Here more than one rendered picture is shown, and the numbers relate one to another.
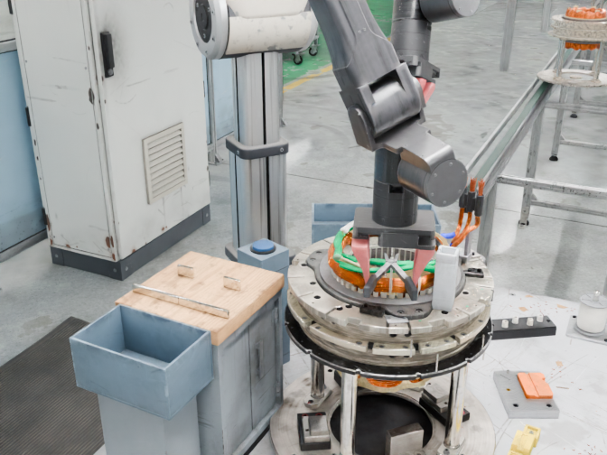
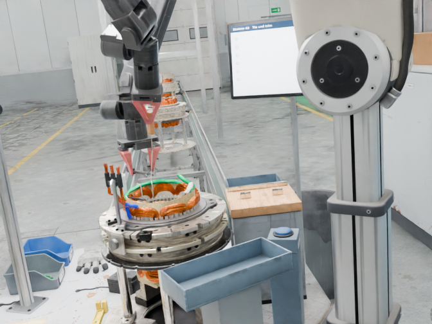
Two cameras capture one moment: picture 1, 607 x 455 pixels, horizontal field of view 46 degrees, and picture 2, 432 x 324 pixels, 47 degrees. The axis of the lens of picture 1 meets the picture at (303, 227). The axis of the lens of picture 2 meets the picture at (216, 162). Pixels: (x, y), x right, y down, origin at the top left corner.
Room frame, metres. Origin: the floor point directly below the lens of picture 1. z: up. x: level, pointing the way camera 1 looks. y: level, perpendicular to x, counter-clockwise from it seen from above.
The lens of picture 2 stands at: (2.11, -0.60, 1.50)
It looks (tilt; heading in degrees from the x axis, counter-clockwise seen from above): 14 degrees down; 150
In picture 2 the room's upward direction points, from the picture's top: 6 degrees counter-clockwise
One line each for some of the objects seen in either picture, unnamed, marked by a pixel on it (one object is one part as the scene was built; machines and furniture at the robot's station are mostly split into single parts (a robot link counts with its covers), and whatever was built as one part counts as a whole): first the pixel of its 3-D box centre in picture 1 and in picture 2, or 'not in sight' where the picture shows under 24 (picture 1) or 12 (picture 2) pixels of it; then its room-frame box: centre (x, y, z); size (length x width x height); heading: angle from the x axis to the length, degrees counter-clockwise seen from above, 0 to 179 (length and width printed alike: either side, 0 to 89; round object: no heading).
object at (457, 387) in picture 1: (456, 396); (123, 283); (0.93, -0.25, 0.91); 0.02 x 0.02 x 0.21
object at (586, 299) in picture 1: (592, 314); not in sight; (1.32, -0.62, 0.82); 0.06 x 0.06 x 0.07
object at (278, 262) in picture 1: (264, 306); (286, 281); (1.21, 0.08, 0.91); 0.07 x 0.07 x 0.25; 45
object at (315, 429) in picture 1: (315, 426); not in sight; (0.95, -0.02, 0.83); 0.05 x 0.04 x 0.02; 5
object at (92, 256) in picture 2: not in sight; (94, 256); (0.44, -0.19, 0.79); 0.24 x 0.12 x 0.02; 155
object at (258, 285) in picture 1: (202, 293); (261, 198); (1.00, 0.16, 1.05); 0.20 x 0.19 x 0.02; 153
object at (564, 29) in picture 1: (580, 49); not in sight; (3.71, -1.42, 0.94); 0.39 x 0.39 x 0.30
